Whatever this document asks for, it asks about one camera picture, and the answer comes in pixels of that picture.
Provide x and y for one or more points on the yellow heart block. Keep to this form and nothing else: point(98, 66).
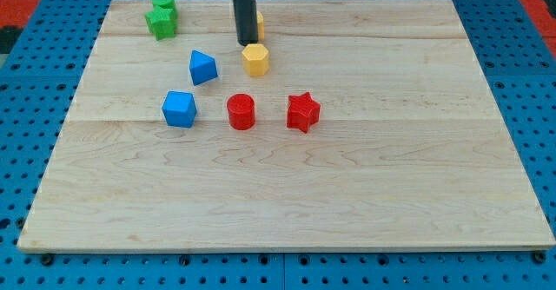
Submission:
point(260, 25)

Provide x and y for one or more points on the blue triangle block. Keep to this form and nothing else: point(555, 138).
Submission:
point(202, 67)

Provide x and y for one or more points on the red star block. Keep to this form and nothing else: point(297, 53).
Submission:
point(303, 112)

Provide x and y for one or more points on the red cylinder block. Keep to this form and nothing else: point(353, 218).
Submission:
point(241, 111)

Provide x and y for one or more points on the blue cube block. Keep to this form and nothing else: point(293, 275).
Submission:
point(179, 109)

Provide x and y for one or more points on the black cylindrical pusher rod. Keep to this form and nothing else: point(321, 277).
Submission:
point(246, 21)

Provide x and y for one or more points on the light wooden board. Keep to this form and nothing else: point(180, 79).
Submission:
point(410, 153)

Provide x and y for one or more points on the green star block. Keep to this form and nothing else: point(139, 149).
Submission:
point(161, 22)

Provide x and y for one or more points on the yellow hexagon block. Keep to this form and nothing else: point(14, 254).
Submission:
point(255, 59)

